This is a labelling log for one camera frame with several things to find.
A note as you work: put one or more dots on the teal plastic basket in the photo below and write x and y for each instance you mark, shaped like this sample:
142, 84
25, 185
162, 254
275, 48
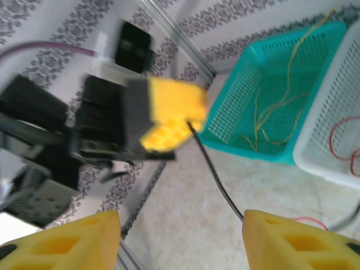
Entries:
247, 153

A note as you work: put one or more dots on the aluminium table side rail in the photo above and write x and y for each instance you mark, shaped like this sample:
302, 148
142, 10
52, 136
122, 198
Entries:
129, 258

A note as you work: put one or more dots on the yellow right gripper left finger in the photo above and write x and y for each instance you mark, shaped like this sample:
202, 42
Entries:
95, 247

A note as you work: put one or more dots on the white plastic basket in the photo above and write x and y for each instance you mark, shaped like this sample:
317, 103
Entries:
315, 157

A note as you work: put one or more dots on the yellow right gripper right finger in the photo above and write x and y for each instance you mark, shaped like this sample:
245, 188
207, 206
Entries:
267, 247

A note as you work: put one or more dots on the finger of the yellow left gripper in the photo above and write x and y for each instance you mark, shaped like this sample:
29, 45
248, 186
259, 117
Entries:
174, 98
166, 137

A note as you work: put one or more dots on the aluminium frame post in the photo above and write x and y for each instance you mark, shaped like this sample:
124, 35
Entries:
180, 36

